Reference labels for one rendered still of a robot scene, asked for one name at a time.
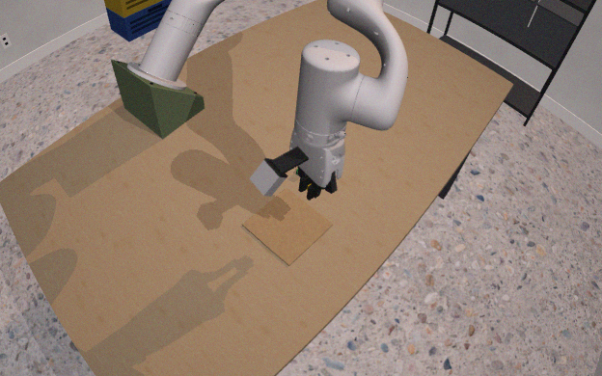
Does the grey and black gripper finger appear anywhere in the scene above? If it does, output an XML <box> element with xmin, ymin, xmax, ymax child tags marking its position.
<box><xmin>297</xmin><ymin>166</ymin><xmax>312</xmax><ymax>192</ymax></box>
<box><xmin>307</xmin><ymin>171</ymin><xmax>337</xmax><ymax>201</ymax></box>

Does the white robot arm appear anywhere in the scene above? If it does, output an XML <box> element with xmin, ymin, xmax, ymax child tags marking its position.
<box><xmin>127</xmin><ymin>0</ymin><xmax>408</xmax><ymax>197</ymax></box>

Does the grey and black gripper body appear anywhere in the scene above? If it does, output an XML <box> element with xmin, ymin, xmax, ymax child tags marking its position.
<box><xmin>289</xmin><ymin>128</ymin><xmax>345</xmax><ymax>188</ymax></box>

